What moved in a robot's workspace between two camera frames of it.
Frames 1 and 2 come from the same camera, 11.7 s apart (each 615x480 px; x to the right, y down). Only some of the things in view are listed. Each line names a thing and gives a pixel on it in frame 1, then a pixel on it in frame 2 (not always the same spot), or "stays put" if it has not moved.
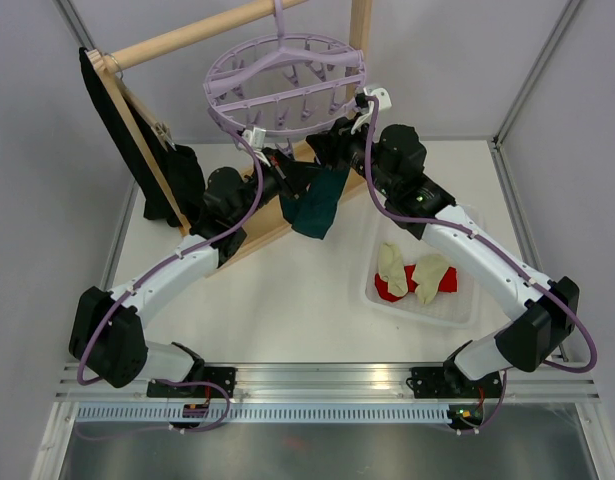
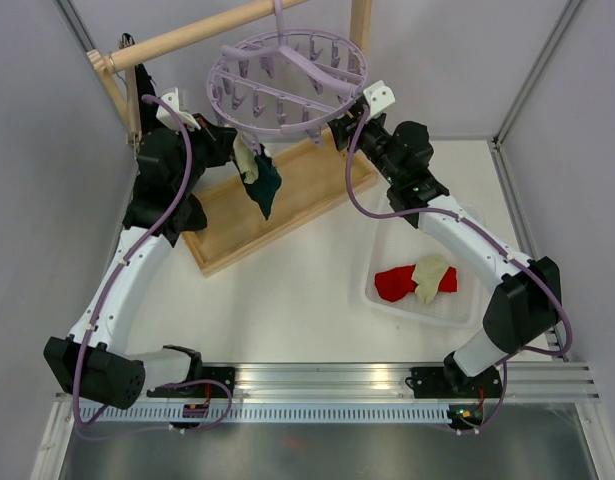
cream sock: (392, 267) -> (245, 157)
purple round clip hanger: (284, 84) stays put
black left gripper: (292, 176) -> (218, 139)
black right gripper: (331, 146) -> (344, 127)
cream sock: (429, 273) stays put
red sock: (449, 284) stays put
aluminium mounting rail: (568, 381) stays put
